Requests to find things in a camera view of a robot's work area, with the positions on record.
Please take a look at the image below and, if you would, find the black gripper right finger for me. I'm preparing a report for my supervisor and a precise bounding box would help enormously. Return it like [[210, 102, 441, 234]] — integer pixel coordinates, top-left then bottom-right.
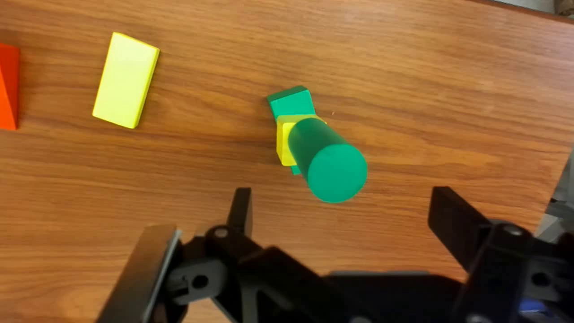
[[427, 184, 542, 323]]

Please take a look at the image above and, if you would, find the green cylinder block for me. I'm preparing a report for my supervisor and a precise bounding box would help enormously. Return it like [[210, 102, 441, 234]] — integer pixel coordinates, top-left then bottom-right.
[[285, 114, 371, 206]]

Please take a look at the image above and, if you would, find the yellow cuboid block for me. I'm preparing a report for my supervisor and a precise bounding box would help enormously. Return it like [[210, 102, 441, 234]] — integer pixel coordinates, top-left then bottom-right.
[[90, 30, 161, 130]]

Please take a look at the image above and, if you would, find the orange wedge block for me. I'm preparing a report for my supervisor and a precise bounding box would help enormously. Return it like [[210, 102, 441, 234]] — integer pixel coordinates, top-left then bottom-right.
[[0, 41, 23, 132]]

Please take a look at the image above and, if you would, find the green and yellow block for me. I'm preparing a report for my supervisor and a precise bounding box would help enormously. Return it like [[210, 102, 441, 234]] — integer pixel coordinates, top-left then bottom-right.
[[265, 84, 317, 177]]

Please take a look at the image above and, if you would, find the yellow cube block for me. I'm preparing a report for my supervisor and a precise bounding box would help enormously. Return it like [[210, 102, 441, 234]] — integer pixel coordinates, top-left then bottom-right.
[[274, 112, 328, 168]]

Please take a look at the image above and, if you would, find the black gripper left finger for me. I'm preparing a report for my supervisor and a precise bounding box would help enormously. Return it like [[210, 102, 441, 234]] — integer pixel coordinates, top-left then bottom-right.
[[203, 186, 283, 283]]

